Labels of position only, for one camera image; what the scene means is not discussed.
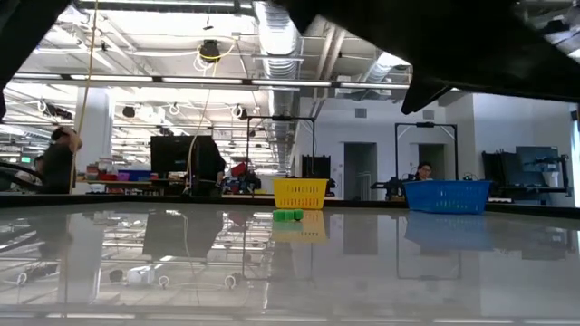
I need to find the black overhead camera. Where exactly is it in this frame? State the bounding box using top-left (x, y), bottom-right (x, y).
top-left (198, 39), bottom-right (222, 63)

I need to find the grey blue screen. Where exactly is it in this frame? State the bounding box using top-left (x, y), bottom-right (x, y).
top-left (515, 145), bottom-right (561, 174)

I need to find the blue plastic basket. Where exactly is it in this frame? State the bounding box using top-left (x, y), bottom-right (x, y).
top-left (402, 179), bottom-right (493, 216)

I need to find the silver ventilation duct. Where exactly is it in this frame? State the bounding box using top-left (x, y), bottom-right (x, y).
top-left (362, 52), bottom-right (411, 85)
top-left (252, 0), bottom-right (305, 176)

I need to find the black monitor panel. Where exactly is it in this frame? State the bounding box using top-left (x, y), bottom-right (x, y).
top-left (150, 135), bottom-right (214, 197)

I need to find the black workstation rig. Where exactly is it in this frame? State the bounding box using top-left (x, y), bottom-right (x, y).
top-left (480, 150), bottom-right (571, 203)

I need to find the thick yellow cable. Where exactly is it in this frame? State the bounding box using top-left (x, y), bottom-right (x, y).
top-left (67, 0), bottom-right (100, 196)

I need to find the white pillar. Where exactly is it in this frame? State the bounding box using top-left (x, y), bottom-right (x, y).
top-left (73, 87), bottom-right (115, 196)

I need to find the thin yellow cable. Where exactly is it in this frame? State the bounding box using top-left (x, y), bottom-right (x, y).
top-left (183, 39), bottom-right (237, 194)

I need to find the wooden shelf board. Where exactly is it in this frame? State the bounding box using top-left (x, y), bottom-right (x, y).
top-left (74, 179), bottom-right (155, 187)

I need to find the black gantry frame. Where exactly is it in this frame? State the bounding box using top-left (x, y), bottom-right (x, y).
top-left (246, 115), bottom-right (317, 180)
top-left (393, 121), bottom-right (459, 182)

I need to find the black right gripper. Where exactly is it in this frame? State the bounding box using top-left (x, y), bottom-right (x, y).
top-left (274, 0), bottom-right (546, 115)

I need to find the yellow plastic basket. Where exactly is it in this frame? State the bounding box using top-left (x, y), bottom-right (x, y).
top-left (272, 177), bottom-right (329, 211)

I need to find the LED light bar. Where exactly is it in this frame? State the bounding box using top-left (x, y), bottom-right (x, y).
top-left (11, 72), bottom-right (411, 91)

